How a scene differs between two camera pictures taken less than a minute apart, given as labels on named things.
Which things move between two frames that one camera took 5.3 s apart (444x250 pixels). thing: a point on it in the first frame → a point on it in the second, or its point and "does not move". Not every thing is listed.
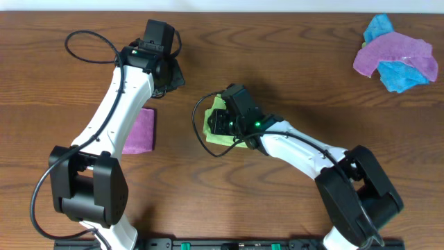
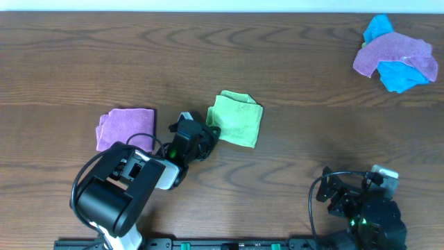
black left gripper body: x=177 y=80 → x=207 y=139
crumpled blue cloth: x=398 y=76 does not move
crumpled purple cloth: x=395 y=46 does not move
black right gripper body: x=223 y=124 → x=345 y=205
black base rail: x=277 y=244 does not move
